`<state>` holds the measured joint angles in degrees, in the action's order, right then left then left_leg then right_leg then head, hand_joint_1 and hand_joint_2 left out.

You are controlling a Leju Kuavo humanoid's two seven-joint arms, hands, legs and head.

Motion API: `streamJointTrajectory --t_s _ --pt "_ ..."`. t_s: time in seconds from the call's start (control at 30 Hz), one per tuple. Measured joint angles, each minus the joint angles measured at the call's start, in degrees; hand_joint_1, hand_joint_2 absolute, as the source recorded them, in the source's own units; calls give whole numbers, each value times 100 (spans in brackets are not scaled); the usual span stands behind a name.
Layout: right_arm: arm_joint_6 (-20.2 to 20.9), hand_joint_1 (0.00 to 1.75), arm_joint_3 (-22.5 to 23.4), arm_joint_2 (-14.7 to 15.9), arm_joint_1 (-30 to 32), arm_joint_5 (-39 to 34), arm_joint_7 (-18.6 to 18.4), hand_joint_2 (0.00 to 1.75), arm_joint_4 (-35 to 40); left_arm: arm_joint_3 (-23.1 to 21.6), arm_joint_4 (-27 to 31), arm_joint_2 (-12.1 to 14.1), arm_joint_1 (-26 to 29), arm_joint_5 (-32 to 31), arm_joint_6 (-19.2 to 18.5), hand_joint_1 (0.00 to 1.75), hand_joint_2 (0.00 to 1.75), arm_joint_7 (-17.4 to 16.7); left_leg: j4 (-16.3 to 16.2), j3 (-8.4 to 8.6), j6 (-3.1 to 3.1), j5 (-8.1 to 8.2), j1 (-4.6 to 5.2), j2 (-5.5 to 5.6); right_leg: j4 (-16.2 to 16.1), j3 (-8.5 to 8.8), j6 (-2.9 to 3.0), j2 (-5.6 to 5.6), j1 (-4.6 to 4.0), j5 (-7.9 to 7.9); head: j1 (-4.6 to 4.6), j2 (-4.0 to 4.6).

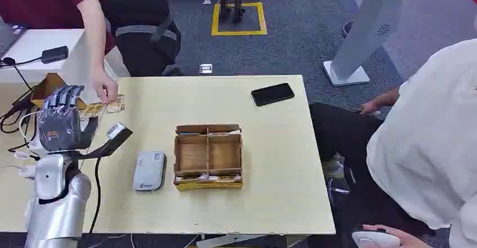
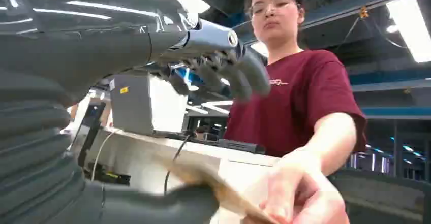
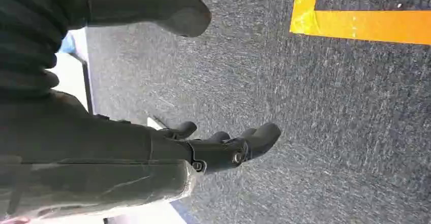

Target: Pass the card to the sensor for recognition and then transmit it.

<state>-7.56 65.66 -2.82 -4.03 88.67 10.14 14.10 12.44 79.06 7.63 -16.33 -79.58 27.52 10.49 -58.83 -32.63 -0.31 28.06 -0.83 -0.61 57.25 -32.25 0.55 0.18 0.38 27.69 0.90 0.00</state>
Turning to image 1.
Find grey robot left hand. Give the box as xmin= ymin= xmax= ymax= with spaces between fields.
xmin=37 ymin=85 xmax=100 ymax=153

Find brown cardboard box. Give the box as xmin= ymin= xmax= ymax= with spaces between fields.
xmin=30 ymin=73 xmax=89 ymax=111

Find person's hand holding card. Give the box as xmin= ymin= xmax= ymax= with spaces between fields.
xmin=89 ymin=65 xmax=120 ymax=105

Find white side desk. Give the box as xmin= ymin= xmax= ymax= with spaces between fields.
xmin=0 ymin=28 xmax=131 ymax=84

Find black power adapter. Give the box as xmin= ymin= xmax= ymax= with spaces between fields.
xmin=40 ymin=45 xmax=70 ymax=65

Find grey card reader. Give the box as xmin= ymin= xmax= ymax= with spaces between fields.
xmin=132 ymin=151 xmax=167 ymax=192

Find dark laptop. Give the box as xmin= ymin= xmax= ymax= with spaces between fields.
xmin=0 ymin=22 xmax=29 ymax=59

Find person in red top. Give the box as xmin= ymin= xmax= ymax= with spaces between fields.
xmin=0 ymin=0 xmax=120 ymax=105

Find black office chair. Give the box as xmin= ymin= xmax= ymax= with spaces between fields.
xmin=100 ymin=0 xmax=183 ymax=77

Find wooden card box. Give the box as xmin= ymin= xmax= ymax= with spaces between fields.
xmin=173 ymin=123 xmax=244 ymax=192

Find stack of cards in box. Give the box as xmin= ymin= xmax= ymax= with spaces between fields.
xmin=175 ymin=174 xmax=242 ymax=184

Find yellow floor tape square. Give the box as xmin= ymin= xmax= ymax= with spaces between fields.
xmin=210 ymin=2 xmax=268 ymax=37

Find black robot legs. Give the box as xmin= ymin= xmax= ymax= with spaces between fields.
xmin=218 ymin=0 xmax=248 ymax=24

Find black smartphone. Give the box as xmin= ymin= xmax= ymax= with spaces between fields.
xmin=250 ymin=82 xmax=295 ymax=108

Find person's hand by knee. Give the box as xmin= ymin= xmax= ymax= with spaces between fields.
xmin=359 ymin=100 xmax=383 ymax=116

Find white floor stand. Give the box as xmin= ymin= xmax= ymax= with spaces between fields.
xmin=322 ymin=0 xmax=406 ymax=88

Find white handheld controller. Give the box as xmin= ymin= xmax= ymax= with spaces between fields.
xmin=352 ymin=230 xmax=402 ymax=248

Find person in white top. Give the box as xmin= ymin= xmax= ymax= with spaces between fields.
xmin=308 ymin=14 xmax=477 ymax=248

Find person's hand on controller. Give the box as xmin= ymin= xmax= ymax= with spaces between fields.
xmin=362 ymin=224 xmax=434 ymax=248

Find white thin cable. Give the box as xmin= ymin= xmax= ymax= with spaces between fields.
xmin=17 ymin=110 xmax=42 ymax=151

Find black cable bundle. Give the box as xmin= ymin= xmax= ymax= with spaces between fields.
xmin=0 ymin=56 xmax=42 ymax=155

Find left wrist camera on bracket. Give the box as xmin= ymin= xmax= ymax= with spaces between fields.
xmin=76 ymin=122 xmax=133 ymax=161

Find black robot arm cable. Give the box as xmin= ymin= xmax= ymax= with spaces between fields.
xmin=86 ymin=156 xmax=103 ymax=248

